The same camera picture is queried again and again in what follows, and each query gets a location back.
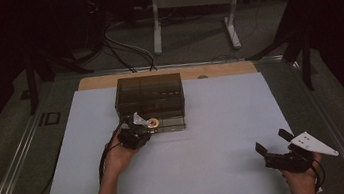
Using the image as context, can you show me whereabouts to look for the person's left hand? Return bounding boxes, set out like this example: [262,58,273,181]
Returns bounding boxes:
[97,127,143,181]

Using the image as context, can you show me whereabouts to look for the hand-held gripper cable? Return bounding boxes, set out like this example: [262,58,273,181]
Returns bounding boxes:
[92,125,132,185]
[309,157,329,193]

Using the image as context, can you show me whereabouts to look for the smoked plastic drawer chest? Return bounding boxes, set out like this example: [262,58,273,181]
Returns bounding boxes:
[110,71,189,139]

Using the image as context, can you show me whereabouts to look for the right hand-held gripper cable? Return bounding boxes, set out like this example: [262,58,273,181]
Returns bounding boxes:
[309,157,329,193]

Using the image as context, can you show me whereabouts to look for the person's right hand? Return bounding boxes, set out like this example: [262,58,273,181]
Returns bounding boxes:
[278,151,328,194]

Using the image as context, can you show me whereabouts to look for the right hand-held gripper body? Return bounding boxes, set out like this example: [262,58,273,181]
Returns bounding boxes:
[260,127,342,178]

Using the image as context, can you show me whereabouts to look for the grey floor cable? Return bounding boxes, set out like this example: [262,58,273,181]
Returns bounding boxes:
[103,25,158,77]

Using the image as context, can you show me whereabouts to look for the black tripod stand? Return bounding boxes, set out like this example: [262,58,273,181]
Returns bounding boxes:
[237,0,319,100]
[21,43,100,117]

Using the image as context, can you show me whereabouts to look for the left hand-held gripper cable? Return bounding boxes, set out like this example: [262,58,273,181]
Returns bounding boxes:
[92,125,132,185]

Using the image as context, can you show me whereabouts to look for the black floor cable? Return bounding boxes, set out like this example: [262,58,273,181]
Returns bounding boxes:
[102,36,139,77]

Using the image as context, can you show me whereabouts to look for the white paper sheet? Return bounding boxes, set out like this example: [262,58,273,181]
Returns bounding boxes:
[24,60,323,194]

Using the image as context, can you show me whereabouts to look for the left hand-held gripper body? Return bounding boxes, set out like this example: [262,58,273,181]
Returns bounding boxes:
[115,109,154,152]

